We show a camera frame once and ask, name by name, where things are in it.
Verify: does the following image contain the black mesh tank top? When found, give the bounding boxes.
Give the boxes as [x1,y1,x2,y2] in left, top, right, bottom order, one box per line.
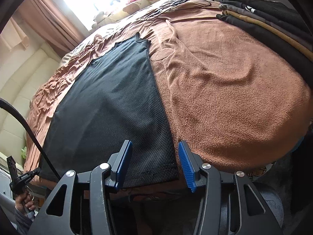
[39,34,178,187]

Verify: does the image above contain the stack of folded dark clothes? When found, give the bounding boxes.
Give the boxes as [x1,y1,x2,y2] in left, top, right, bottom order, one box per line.
[216,0,312,88]

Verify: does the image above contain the person's left hand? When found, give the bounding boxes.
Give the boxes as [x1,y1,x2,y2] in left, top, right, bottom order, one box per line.
[15,190,36,215]

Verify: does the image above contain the brown terry bed blanket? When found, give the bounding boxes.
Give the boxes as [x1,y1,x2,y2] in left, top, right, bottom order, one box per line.
[27,1,312,181]

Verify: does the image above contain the cream padded headboard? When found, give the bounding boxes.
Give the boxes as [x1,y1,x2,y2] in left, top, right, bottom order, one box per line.
[1,43,61,170]

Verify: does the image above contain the pink brown window curtain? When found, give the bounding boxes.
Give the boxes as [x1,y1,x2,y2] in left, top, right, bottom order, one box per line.
[17,0,89,57]

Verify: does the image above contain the bear print pillow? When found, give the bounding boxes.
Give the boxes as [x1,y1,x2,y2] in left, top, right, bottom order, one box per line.
[90,0,159,32]

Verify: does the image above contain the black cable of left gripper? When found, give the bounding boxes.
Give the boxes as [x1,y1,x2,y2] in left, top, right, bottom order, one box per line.
[0,98,61,181]

